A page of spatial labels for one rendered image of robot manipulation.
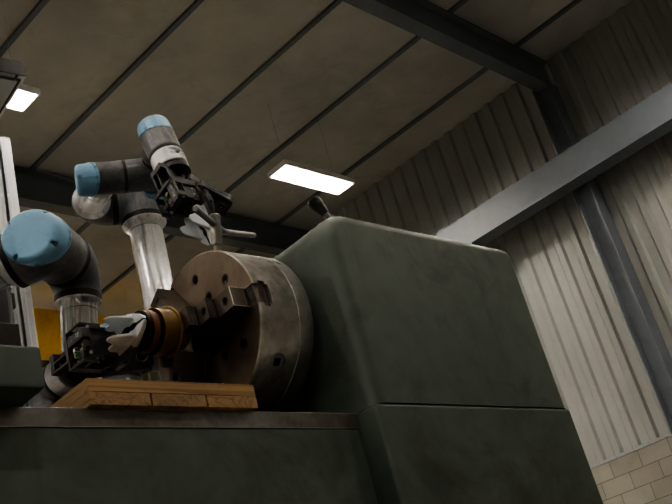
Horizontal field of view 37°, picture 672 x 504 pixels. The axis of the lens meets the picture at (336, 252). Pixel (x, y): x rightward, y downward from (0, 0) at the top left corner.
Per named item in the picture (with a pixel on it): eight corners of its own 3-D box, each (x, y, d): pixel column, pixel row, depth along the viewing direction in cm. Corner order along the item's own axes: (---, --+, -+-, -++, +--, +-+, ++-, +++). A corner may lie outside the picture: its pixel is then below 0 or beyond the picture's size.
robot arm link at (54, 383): (84, 397, 185) (78, 357, 188) (97, 388, 182) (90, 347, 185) (47, 396, 180) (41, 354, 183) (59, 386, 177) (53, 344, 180)
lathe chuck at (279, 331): (200, 436, 195) (188, 281, 205) (309, 405, 174) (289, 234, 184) (162, 436, 189) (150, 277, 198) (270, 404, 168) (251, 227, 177)
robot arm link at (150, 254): (139, 382, 248) (105, 196, 272) (199, 373, 253) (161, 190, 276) (142, 363, 238) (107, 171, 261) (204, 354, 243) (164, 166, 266)
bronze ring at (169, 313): (161, 320, 184) (118, 318, 177) (190, 298, 179) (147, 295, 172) (171, 367, 180) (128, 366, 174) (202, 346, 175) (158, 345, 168)
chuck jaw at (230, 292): (225, 316, 185) (263, 283, 178) (231, 340, 182) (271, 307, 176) (175, 311, 177) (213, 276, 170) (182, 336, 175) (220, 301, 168)
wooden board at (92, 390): (136, 483, 180) (132, 462, 181) (258, 408, 158) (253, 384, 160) (-25, 490, 159) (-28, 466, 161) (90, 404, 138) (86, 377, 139)
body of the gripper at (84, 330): (86, 359, 169) (52, 387, 176) (130, 361, 175) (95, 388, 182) (80, 318, 172) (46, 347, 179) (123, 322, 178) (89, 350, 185)
